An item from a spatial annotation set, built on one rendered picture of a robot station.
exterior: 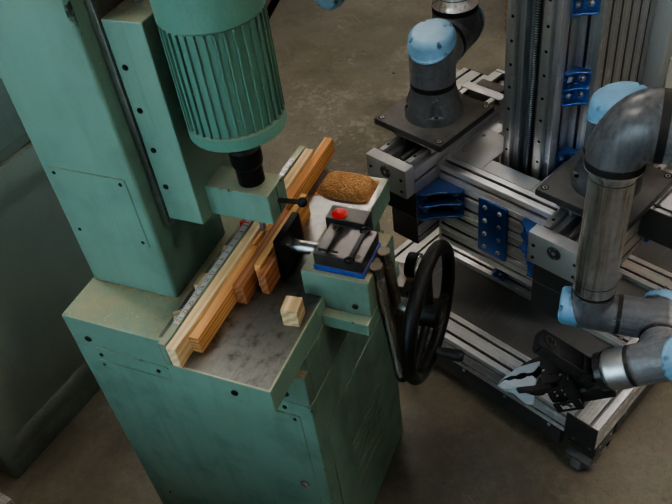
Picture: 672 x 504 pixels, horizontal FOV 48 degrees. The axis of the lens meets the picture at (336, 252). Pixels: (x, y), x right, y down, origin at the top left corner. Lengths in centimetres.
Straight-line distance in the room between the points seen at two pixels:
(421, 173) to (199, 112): 82
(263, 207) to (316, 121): 214
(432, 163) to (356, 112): 162
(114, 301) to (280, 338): 46
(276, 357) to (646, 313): 67
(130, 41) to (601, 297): 92
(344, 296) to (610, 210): 49
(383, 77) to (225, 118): 259
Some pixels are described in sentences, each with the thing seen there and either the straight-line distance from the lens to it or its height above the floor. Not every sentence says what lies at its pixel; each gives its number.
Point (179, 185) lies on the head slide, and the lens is 145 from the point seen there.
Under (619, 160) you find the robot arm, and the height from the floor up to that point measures 118.
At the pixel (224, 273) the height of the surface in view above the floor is 95.
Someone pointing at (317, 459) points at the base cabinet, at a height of 52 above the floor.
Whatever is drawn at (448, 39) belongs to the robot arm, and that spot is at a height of 104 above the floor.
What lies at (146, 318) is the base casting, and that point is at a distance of 163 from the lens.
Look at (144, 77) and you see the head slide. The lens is 133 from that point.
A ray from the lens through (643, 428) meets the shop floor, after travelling 238.
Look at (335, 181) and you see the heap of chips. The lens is 165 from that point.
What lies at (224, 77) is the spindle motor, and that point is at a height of 134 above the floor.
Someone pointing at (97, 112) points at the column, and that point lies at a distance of 138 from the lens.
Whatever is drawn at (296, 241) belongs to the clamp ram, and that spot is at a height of 96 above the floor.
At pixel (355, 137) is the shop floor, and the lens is 341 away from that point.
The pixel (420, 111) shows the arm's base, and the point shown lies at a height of 86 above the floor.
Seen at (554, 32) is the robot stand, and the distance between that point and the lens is 177.
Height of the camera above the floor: 193
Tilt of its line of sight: 43 degrees down
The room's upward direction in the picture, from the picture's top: 9 degrees counter-clockwise
